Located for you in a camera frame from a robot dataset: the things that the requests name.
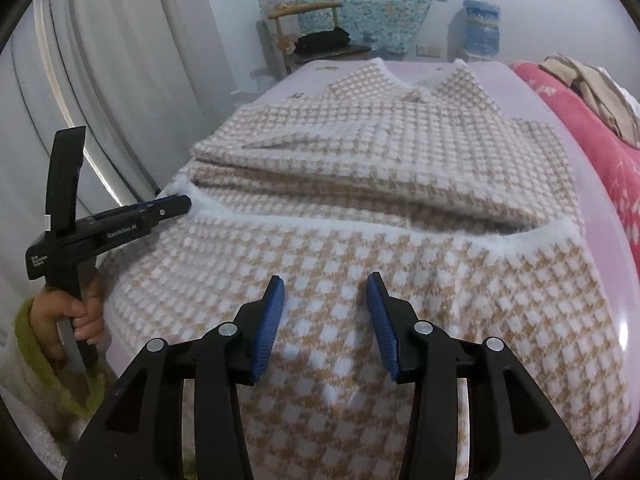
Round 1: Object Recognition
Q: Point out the beige white houndstooth coat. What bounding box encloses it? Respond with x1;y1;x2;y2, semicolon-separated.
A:
102;61;637;479

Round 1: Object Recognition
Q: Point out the beige clothes pile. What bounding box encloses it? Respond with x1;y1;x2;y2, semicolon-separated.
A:
539;53;639;148

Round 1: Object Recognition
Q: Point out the person's left hand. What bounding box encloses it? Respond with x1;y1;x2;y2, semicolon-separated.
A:
29;274;105;354

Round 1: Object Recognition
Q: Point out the white curtain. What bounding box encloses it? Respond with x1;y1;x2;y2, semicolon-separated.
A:
1;0;231;327

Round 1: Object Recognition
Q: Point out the lilac bed sheet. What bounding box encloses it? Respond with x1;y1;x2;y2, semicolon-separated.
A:
471;62;639;399

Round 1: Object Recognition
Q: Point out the wooden chair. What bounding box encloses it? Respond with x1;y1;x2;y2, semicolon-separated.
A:
264;0;372;77

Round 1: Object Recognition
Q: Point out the black garment on chair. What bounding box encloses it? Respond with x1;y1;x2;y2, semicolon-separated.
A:
294;27;350;56

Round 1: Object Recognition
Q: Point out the pink floral blanket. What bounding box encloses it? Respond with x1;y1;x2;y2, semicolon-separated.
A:
510;60;640;246

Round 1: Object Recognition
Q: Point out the wall power socket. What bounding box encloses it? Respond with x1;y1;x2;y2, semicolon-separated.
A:
416;44;442;58

